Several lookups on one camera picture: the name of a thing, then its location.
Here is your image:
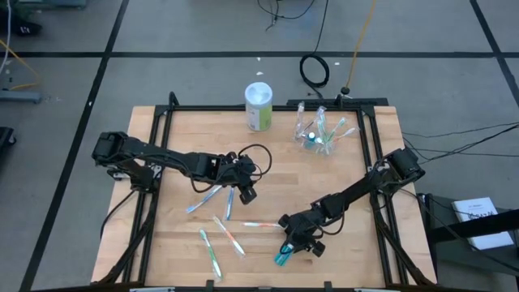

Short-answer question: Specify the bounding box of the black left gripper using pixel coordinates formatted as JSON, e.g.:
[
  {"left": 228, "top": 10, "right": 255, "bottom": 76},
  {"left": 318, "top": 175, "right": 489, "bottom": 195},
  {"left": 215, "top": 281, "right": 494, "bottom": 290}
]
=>
[{"left": 213, "top": 152, "right": 261, "bottom": 205}]

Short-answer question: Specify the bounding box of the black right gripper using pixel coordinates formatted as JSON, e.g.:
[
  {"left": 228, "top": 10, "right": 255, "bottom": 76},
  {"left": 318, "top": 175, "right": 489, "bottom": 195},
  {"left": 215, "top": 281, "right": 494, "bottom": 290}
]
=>
[{"left": 277, "top": 210, "right": 326, "bottom": 258}]

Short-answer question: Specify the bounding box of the blue toothbrush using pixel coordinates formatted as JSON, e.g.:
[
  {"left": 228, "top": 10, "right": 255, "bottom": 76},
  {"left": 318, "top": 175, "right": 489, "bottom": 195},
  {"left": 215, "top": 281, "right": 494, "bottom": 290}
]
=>
[
  {"left": 224, "top": 186, "right": 237, "bottom": 222},
  {"left": 185, "top": 184, "right": 224, "bottom": 215}
]

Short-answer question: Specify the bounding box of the white green wipes canister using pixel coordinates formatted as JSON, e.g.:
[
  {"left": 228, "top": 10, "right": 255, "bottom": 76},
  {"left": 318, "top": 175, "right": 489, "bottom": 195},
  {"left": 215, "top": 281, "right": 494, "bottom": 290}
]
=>
[{"left": 244, "top": 81, "right": 274, "bottom": 133}]

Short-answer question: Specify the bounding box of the clear plastic organizer holder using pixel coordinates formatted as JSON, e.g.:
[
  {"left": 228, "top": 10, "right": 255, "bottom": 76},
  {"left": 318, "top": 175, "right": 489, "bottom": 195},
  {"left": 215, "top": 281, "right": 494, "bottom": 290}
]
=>
[{"left": 292, "top": 128, "right": 338, "bottom": 157}]

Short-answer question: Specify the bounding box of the black side stand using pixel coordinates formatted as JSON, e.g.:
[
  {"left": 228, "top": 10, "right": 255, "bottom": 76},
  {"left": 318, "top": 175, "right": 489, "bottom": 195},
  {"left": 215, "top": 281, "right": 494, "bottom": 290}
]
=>
[{"left": 417, "top": 192, "right": 519, "bottom": 281}]

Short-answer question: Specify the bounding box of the white booklet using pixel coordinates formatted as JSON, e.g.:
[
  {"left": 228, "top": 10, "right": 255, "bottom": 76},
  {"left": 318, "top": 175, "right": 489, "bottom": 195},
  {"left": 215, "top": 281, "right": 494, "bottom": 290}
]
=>
[{"left": 451, "top": 196, "right": 515, "bottom": 251}]

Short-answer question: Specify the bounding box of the grey stand foot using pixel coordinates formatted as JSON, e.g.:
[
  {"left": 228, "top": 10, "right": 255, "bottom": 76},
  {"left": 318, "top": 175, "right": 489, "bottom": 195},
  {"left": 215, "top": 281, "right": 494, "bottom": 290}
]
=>
[{"left": 0, "top": 89, "right": 41, "bottom": 105}]

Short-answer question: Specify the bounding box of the person's foot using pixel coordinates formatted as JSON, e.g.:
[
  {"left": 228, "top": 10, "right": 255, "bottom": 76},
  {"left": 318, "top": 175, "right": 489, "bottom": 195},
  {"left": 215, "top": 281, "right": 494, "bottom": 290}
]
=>
[{"left": 10, "top": 18, "right": 44, "bottom": 37}]

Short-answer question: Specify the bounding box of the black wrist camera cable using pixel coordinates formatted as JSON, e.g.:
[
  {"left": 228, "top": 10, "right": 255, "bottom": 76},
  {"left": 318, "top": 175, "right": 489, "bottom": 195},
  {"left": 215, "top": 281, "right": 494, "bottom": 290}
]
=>
[{"left": 237, "top": 144, "right": 273, "bottom": 179}]

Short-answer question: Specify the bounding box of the black aluminium frame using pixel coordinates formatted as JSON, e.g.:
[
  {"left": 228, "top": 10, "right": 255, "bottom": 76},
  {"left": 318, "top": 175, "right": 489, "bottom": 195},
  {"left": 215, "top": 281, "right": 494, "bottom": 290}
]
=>
[{"left": 97, "top": 91, "right": 437, "bottom": 292}]

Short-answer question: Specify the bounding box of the black coiled floor cable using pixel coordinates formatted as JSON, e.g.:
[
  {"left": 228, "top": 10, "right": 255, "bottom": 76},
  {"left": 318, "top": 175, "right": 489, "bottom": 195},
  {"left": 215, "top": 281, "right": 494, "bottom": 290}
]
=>
[{"left": 298, "top": 0, "right": 331, "bottom": 101}]

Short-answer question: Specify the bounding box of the yellow hanging cable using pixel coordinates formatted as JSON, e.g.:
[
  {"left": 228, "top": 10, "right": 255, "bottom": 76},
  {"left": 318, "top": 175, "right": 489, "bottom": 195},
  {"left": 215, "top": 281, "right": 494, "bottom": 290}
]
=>
[{"left": 344, "top": 0, "right": 379, "bottom": 97}]

